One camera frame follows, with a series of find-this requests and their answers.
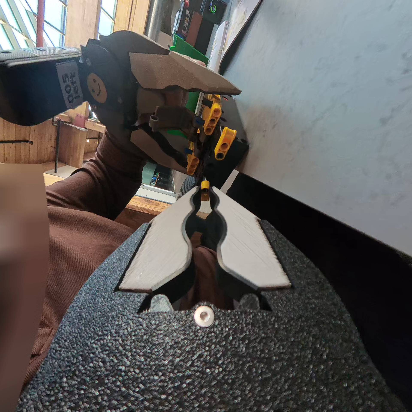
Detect green plastic bin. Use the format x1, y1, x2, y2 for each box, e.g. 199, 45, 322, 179
169, 34, 210, 111

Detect black and yellow brick assembly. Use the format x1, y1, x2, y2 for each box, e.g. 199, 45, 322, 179
151, 93, 250, 190

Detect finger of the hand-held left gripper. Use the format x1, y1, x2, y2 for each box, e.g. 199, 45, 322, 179
130, 126, 194, 176
129, 51, 242, 96

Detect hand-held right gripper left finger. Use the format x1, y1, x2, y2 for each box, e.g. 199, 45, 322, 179
118, 186, 201, 302

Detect large window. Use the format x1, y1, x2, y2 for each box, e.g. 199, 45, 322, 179
0, 0, 118, 50

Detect person's brown shirt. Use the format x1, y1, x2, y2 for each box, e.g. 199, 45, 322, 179
30, 206, 235, 387

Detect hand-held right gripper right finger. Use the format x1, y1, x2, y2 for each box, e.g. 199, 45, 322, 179
208, 186, 292, 302

